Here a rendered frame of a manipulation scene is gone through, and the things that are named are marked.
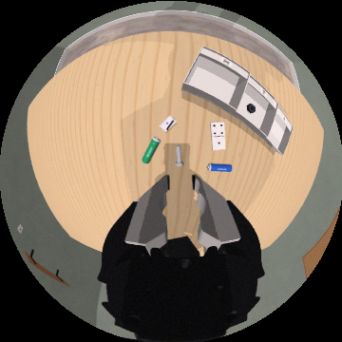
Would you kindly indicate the green aa battery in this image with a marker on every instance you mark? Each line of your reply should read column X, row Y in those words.
column 150, row 150

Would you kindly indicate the blue battery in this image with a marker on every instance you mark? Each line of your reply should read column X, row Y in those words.
column 219, row 167

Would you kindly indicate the white domino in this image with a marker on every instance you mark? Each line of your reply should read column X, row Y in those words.
column 217, row 135

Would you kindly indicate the white rack of three labelled bins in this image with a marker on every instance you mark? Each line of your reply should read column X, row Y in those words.
column 214, row 73

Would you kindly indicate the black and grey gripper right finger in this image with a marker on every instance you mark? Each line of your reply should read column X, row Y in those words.
column 223, row 225

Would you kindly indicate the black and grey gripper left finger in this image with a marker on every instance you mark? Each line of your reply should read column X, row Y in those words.
column 142, row 226

